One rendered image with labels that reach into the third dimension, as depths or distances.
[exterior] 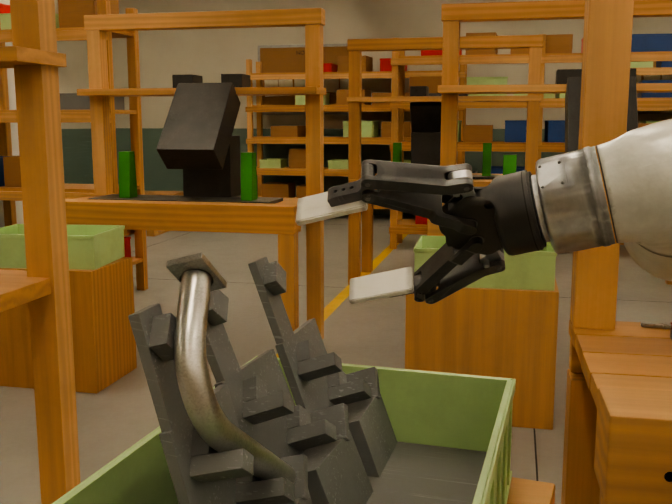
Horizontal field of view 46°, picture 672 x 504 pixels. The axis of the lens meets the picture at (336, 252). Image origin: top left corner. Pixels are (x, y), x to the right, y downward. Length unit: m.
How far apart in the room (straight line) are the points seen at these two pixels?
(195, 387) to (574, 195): 0.38
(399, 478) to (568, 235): 0.54
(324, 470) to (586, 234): 0.46
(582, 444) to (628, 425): 0.67
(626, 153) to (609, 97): 1.12
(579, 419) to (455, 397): 0.74
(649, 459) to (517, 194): 0.69
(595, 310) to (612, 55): 0.55
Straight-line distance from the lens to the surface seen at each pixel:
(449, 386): 1.24
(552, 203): 0.71
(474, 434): 1.26
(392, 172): 0.71
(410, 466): 1.20
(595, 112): 1.83
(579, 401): 1.93
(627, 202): 0.71
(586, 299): 1.87
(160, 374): 0.79
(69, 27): 6.38
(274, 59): 12.02
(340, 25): 11.84
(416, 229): 8.49
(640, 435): 1.32
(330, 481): 1.01
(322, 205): 0.74
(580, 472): 2.00
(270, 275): 1.09
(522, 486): 1.30
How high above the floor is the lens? 1.34
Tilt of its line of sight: 9 degrees down
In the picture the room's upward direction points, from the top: straight up
